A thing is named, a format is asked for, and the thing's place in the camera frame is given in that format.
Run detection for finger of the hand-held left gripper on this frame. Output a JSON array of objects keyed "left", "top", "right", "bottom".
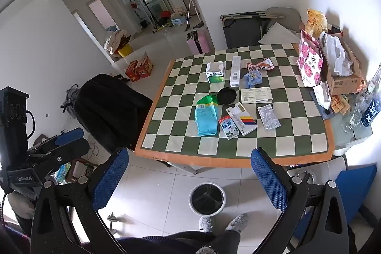
[
  {"left": 29, "top": 140, "right": 90, "bottom": 175},
  {"left": 27, "top": 127, "right": 85, "bottom": 157}
]

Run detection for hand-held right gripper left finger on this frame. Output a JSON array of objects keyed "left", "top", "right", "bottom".
[{"left": 31, "top": 147, "right": 130, "bottom": 254}]

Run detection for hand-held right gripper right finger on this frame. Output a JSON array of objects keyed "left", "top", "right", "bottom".
[{"left": 251, "top": 147, "right": 350, "bottom": 254}]

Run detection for silver blister pack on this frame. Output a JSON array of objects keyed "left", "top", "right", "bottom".
[{"left": 257, "top": 104, "right": 281, "bottom": 131}]

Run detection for white round trash bin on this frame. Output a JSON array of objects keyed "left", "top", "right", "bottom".
[{"left": 189, "top": 182, "right": 226, "bottom": 216}]

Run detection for trash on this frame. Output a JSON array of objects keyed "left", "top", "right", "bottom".
[{"left": 226, "top": 102, "right": 258, "bottom": 136}]

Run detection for light blue packet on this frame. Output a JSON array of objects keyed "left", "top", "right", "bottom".
[{"left": 195, "top": 105, "right": 217, "bottom": 137}]

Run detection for white green cardboard box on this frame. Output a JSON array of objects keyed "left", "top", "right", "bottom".
[{"left": 205, "top": 62, "right": 226, "bottom": 84}]

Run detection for teal packet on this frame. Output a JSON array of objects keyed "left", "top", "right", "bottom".
[{"left": 55, "top": 163, "right": 72, "bottom": 183}]

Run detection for small chrome dumbbell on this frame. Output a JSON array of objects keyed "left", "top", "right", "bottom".
[{"left": 107, "top": 212, "right": 120, "bottom": 232}]

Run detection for black bag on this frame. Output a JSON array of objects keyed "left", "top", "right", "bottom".
[{"left": 74, "top": 73, "right": 154, "bottom": 150}]

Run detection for grey fuzzy slipper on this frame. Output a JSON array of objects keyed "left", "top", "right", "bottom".
[
  {"left": 225, "top": 213, "right": 250, "bottom": 232},
  {"left": 199, "top": 216, "right": 213, "bottom": 232}
]

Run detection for flat white paper box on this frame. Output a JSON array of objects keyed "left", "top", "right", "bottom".
[{"left": 240, "top": 87, "right": 273, "bottom": 104}]

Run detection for blue chair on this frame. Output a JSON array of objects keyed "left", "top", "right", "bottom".
[{"left": 295, "top": 163, "right": 377, "bottom": 238}]

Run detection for dark phone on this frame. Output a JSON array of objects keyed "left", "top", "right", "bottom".
[{"left": 309, "top": 89, "right": 334, "bottom": 120}]

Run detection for red gift box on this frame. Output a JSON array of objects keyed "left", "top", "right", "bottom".
[
  {"left": 125, "top": 60, "right": 140, "bottom": 82},
  {"left": 135, "top": 52, "right": 154, "bottom": 79}
]

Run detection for black round lid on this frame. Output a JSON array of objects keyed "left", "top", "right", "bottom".
[{"left": 216, "top": 87, "right": 237, "bottom": 105}]

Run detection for person's black pants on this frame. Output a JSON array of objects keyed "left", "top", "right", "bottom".
[{"left": 116, "top": 230, "right": 241, "bottom": 254}]

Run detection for green plastic bag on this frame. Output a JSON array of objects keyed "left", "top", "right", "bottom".
[{"left": 196, "top": 95, "right": 219, "bottom": 109}]

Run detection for white crumpled tissue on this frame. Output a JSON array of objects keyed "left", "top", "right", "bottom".
[{"left": 312, "top": 83, "right": 331, "bottom": 110}]

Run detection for yellow bin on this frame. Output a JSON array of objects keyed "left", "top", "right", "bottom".
[{"left": 117, "top": 44, "right": 132, "bottom": 57}]

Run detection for blue crumpled wrapper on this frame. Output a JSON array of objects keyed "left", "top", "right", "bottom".
[{"left": 243, "top": 69, "right": 262, "bottom": 87}]

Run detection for orange snack packet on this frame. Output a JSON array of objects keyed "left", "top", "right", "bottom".
[{"left": 330, "top": 95, "right": 350, "bottom": 115}]

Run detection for pile of blankets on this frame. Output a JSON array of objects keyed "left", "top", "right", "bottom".
[{"left": 104, "top": 29, "right": 131, "bottom": 57}]

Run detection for green white checkered table mat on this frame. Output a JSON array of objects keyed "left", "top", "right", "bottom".
[{"left": 135, "top": 43, "right": 335, "bottom": 169}]

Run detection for long white box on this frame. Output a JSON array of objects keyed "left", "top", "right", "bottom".
[{"left": 229, "top": 56, "right": 241, "bottom": 87}]

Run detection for red white wrapper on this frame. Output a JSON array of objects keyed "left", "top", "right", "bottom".
[{"left": 246, "top": 58, "right": 275, "bottom": 71}]

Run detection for clear glass bottle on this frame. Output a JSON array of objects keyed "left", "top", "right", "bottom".
[{"left": 342, "top": 63, "right": 381, "bottom": 133}]

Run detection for blue label bottle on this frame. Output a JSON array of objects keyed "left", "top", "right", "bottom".
[{"left": 361, "top": 90, "right": 381, "bottom": 127}]

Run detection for brown cardboard box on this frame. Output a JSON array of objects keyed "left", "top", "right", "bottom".
[{"left": 323, "top": 34, "right": 365, "bottom": 96}]

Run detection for pink flower paper bag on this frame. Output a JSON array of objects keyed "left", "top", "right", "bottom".
[{"left": 297, "top": 29, "right": 324, "bottom": 87}]

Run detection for white plastic bag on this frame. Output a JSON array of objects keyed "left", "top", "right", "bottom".
[{"left": 319, "top": 32, "right": 353, "bottom": 76}]

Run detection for white pillow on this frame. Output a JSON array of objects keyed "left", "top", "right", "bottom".
[{"left": 258, "top": 22, "right": 301, "bottom": 45}]

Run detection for black coat rack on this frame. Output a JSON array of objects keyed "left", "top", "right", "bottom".
[{"left": 130, "top": 0, "right": 158, "bottom": 34}]

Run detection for dark grey folding bed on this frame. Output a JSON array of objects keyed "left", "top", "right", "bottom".
[{"left": 220, "top": 12, "right": 268, "bottom": 49}]

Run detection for pink suitcase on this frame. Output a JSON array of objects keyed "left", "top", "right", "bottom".
[{"left": 186, "top": 29, "right": 211, "bottom": 55}]

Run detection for grey cushion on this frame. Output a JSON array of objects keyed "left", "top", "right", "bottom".
[{"left": 266, "top": 7, "right": 302, "bottom": 34}]

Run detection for yellow snack bag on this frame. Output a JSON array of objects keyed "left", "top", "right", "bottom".
[{"left": 306, "top": 8, "right": 328, "bottom": 40}]

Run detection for silver tripod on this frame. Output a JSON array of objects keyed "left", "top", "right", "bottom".
[{"left": 185, "top": 0, "right": 201, "bottom": 31}]

